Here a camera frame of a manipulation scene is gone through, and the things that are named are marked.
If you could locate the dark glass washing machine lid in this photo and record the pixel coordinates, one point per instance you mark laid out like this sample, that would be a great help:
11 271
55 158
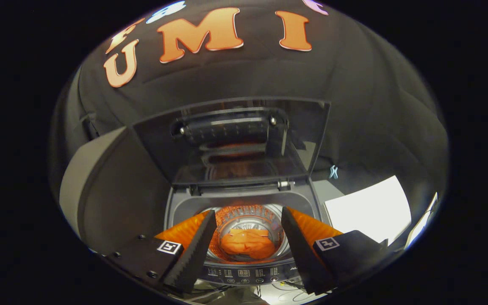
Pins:
159 148

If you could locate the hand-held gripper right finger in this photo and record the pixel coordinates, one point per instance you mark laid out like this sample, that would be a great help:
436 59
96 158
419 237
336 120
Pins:
303 254

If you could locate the narrow white panel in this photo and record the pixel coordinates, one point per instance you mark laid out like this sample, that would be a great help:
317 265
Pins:
424 220

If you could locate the grey table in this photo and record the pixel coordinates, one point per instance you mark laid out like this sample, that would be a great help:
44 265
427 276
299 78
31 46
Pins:
121 190

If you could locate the yellow polo shirt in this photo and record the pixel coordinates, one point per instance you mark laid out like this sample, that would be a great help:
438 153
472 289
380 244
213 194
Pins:
248 245

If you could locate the light blue clip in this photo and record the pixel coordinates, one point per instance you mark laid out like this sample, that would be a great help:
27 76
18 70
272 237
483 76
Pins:
333 171

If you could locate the white flat board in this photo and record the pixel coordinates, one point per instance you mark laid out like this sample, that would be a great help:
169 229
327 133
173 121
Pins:
371 207

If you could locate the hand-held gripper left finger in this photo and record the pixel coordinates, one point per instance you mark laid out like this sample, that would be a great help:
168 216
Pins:
193 254

